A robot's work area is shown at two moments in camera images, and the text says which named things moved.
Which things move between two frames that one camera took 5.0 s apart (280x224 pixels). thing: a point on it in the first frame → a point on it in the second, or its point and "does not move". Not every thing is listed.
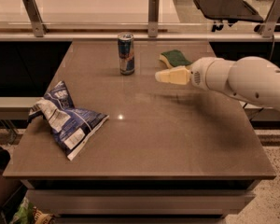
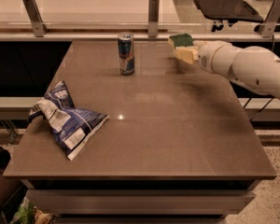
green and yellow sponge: (175, 58) → (181, 40)
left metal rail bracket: (38, 26) does not move
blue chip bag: (70, 127) does not move
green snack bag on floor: (29, 214) does not move
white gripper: (197, 72) → (209, 56)
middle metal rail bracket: (153, 16) does not move
